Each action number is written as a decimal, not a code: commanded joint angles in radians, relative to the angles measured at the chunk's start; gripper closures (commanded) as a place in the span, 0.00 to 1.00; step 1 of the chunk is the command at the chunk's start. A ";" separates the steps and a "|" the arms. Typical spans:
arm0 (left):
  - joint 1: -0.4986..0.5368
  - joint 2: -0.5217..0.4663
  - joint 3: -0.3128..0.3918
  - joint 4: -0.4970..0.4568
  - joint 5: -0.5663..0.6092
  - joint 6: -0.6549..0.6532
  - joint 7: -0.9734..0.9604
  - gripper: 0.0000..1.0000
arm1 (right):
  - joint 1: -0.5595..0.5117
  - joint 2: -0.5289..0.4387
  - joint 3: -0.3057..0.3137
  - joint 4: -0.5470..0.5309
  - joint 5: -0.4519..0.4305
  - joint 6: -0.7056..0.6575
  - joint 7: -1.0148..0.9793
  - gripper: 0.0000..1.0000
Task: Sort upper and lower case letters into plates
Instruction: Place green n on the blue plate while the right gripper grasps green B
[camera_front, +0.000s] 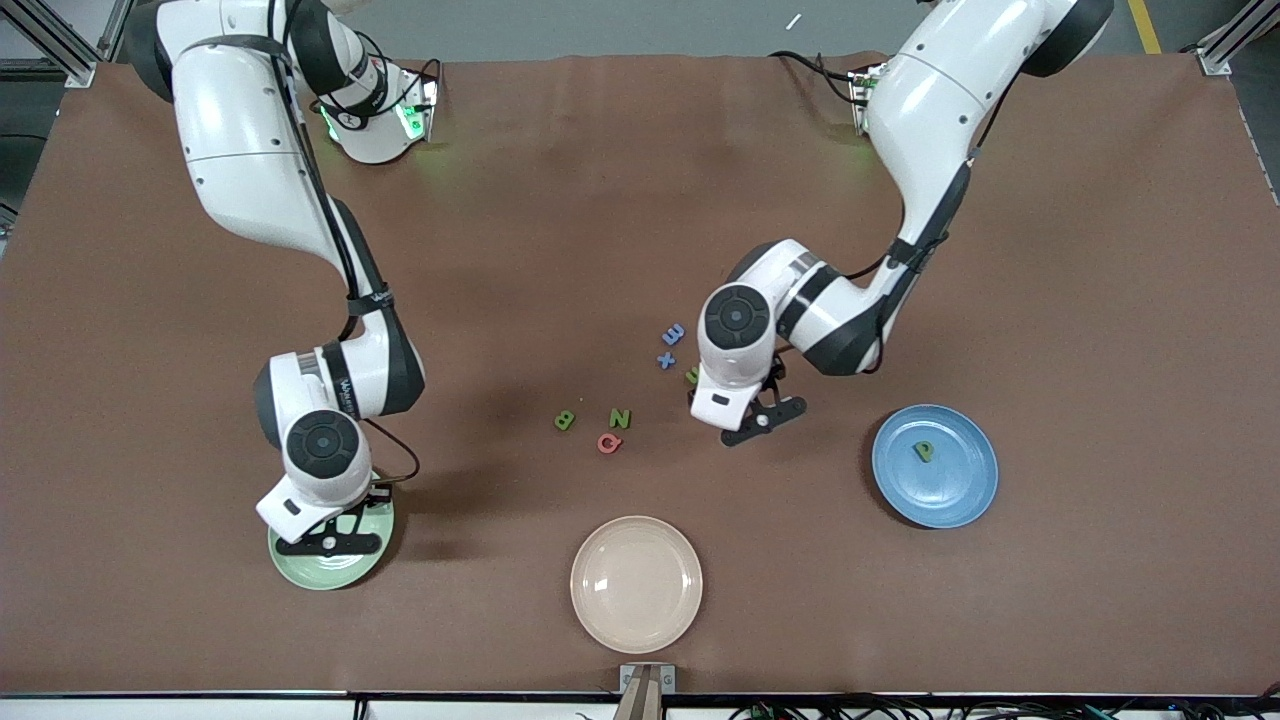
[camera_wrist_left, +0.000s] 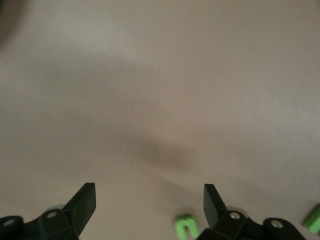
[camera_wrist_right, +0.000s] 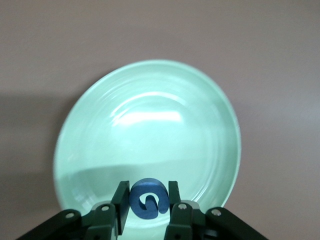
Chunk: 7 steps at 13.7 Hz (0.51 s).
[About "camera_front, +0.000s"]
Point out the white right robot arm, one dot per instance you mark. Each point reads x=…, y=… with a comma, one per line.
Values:
x=250, y=150

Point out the brown table cover sheet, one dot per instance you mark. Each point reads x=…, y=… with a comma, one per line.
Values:
x=550, y=200

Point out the cream plate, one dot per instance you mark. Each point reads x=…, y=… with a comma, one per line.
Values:
x=636, y=585

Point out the grey base connector box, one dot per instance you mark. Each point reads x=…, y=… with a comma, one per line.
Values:
x=425, y=110
x=860, y=90

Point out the pink letter Q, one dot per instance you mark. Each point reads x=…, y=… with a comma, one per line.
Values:
x=601, y=443

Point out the blue plate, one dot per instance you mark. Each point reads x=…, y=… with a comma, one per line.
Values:
x=960, y=490

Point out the light green plate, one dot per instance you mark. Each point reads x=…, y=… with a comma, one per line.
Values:
x=340, y=575

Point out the green letter B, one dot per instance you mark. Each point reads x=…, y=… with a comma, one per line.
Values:
x=563, y=421

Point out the aluminium frame profile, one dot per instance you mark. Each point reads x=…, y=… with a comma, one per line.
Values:
x=60, y=50
x=1235, y=35
x=112, y=30

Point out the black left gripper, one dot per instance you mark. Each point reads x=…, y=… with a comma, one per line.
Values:
x=776, y=377

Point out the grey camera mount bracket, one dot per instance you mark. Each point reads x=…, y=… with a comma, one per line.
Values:
x=647, y=695

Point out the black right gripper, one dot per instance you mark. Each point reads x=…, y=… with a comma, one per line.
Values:
x=378, y=493

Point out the green lowercase letter p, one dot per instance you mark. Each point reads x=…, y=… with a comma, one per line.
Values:
x=924, y=452

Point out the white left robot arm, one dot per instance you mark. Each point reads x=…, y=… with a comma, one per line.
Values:
x=930, y=110

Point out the green letter N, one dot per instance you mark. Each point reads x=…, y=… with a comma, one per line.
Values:
x=620, y=418

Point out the blue lowercase letter m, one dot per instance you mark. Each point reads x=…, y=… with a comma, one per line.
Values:
x=673, y=335

